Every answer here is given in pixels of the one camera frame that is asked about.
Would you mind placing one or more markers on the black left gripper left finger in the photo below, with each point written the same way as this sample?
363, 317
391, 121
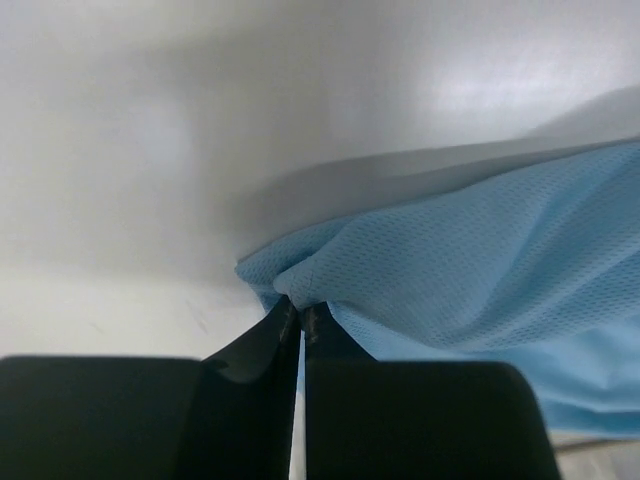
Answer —
229, 416

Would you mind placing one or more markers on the light blue shorts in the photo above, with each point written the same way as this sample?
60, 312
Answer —
537, 267

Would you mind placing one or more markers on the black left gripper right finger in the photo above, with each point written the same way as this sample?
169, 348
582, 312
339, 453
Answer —
371, 419

